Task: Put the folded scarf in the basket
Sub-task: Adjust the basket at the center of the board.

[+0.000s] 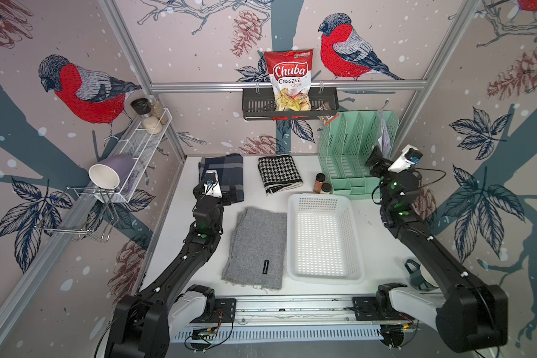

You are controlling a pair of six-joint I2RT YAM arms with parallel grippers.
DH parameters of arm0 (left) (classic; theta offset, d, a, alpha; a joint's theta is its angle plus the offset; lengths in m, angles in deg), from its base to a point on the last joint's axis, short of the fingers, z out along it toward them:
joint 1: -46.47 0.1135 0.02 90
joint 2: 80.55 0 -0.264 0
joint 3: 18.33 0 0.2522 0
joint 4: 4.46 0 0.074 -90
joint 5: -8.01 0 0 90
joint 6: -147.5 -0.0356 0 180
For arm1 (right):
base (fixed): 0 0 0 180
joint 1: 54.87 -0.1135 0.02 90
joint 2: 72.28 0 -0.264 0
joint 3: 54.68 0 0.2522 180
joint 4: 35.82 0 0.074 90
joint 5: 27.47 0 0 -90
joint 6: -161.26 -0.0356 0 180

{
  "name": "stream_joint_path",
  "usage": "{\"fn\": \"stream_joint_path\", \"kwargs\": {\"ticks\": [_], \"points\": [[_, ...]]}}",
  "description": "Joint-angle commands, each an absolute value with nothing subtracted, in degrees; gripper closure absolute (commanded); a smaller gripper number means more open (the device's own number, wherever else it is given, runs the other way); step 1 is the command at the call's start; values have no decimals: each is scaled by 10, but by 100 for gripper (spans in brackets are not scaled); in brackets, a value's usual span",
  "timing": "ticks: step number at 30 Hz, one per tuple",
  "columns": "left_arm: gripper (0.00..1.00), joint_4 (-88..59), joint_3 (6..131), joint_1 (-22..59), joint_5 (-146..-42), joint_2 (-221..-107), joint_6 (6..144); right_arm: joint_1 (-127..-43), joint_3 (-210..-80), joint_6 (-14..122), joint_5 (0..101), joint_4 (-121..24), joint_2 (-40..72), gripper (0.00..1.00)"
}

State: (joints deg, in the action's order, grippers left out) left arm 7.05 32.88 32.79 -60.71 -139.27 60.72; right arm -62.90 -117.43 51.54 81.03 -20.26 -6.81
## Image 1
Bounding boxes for navy plaid scarf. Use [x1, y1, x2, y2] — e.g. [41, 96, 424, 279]
[198, 154, 245, 206]

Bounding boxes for houndstooth scarf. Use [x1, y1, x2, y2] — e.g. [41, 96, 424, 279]
[257, 155, 304, 195]

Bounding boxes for grey scarf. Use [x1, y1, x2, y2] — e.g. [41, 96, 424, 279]
[222, 207, 287, 290]

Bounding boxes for white plastic basket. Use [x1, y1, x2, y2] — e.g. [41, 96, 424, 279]
[286, 193, 365, 285]

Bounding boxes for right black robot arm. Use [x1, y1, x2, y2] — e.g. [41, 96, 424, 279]
[365, 146, 508, 353]

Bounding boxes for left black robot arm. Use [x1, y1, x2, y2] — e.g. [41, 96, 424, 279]
[104, 170, 224, 357]

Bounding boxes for papers in organizer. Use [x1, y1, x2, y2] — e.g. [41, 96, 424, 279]
[377, 119, 392, 158]

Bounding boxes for mint green file organizer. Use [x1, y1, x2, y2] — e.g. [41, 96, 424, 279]
[318, 110, 400, 200]

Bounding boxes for tan spice bottle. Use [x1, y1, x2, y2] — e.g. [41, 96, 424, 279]
[321, 183, 333, 194]

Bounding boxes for brown spice bottle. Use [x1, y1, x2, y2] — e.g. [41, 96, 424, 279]
[313, 173, 326, 194]

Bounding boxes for glass spice jar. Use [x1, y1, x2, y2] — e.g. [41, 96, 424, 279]
[147, 95, 168, 125]

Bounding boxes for lavender cup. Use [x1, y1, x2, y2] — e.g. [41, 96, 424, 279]
[88, 155, 136, 192]

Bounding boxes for black lid spice jar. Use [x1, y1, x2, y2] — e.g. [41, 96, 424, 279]
[131, 98, 163, 135]

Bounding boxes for dark green mug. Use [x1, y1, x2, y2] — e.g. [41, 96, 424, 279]
[404, 259, 438, 292]

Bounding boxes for red Chuba chips bag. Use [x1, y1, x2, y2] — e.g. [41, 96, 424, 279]
[264, 49, 313, 112]

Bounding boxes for white wire wall shelf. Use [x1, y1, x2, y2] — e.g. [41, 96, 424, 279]
[109, 110, 172, 203]

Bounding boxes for black wall-mounted basket shelf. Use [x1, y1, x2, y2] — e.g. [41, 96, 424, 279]
[242, 87, 340, 120]

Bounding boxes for wire cup holder rack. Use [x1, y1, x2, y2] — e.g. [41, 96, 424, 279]
[34, 186, 119, 243]

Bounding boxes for small circuit board with wires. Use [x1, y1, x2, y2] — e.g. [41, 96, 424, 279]
[183, 309, 234, 353]

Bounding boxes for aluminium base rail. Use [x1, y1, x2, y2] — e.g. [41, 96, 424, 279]
[107, 292, 475, 345]

